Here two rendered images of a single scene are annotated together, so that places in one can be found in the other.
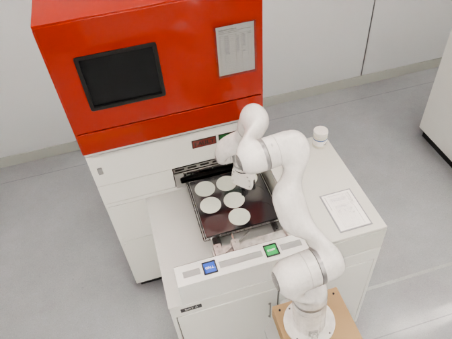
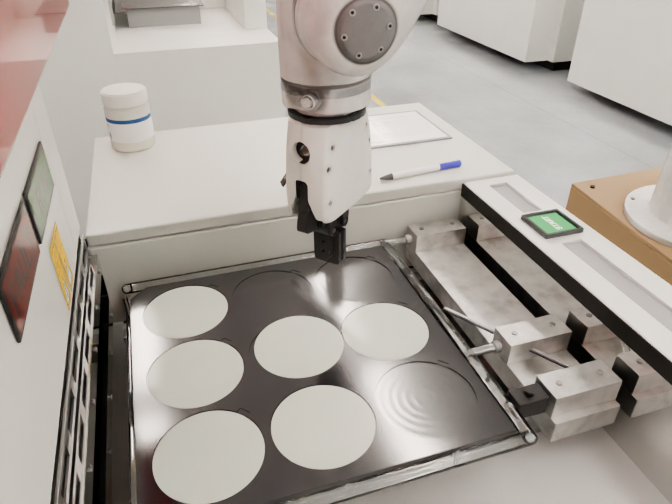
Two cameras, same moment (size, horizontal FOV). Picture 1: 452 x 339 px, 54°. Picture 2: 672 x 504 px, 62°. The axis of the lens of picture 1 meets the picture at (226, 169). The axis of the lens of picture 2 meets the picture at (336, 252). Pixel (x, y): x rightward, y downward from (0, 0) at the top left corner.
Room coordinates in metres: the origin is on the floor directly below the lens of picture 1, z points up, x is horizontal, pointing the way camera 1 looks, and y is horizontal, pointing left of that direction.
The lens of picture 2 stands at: (1.35, 0.45, 1.33)
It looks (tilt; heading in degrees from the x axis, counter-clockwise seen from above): 33 degrees down; 264
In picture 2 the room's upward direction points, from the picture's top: straight up
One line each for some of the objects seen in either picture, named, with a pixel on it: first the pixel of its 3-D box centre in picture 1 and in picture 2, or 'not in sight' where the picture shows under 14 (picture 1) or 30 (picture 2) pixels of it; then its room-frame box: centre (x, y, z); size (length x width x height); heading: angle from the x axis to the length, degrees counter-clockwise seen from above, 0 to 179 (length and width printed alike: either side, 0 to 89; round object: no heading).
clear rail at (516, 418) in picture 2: (244, 229); (441, 319); (1.17, -0.06, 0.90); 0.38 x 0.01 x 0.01; 102
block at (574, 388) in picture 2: (218, 253); (576, 387); (1.06, 0.06, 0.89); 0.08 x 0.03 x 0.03; 12
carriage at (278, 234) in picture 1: (253, 247); (491, 316); (1.09, -0.09, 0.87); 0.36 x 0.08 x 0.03; 102
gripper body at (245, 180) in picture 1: (243, 174); (327, 152); (1.30, -0.07, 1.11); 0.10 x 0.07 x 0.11; 54
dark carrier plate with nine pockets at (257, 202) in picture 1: (232, 199); (295, 351); (1.35, -0.02, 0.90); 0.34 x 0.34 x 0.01; 12
